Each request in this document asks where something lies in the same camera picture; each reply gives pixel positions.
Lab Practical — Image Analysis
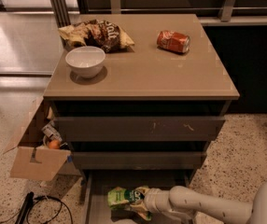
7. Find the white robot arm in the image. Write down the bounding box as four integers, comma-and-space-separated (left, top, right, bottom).
143, 182, 267, 224

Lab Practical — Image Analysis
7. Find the orange fruit in box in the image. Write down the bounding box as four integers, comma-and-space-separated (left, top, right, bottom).
48, 140, 61, 149

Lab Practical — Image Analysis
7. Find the grey middle drawer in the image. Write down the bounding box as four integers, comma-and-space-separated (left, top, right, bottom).
72, 151, 206, 170

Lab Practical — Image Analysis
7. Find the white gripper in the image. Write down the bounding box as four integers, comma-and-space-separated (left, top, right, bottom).
133, 186, 172, 221

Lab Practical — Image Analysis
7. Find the red soda can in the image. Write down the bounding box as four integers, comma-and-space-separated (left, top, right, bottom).
157, 30, 190, 53

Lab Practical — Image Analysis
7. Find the green rice chip bag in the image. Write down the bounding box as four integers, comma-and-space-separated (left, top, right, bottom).
107, 187, 146, 215

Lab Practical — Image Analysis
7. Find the open cardboard box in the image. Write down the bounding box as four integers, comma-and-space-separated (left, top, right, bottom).
4, 96, 80, 181

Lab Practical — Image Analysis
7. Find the grey bottom drawer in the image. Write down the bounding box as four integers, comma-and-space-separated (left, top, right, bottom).
83, 170, 196, 224

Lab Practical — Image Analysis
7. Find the small packet in box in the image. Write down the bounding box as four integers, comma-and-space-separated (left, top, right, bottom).
42, 124, 62, 141

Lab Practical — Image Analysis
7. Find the brown salt chip bag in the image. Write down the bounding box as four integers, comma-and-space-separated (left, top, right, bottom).
58, 20, 134, 53

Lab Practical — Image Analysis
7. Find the grey drawer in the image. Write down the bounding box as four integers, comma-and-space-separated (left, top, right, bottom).
55, 117, 225, 142
72, 151, 206, 170
83, 170, 196, 224

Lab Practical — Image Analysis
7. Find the grey drawer cabinet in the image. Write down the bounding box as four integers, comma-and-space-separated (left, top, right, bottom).
42, 13, 240, 185

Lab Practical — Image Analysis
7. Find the black bar on floor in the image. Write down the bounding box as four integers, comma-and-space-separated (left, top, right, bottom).
15, 192, 34, 224

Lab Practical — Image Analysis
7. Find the white ceramic bowl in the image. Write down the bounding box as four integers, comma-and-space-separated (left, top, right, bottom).
65, 46, 105, 78

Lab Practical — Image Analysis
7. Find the grey top drawer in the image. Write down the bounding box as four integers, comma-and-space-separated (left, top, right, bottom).
55, 117, 225, 142

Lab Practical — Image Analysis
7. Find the black cable on floor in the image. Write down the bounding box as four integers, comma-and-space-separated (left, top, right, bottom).
0, 195, 74, 224

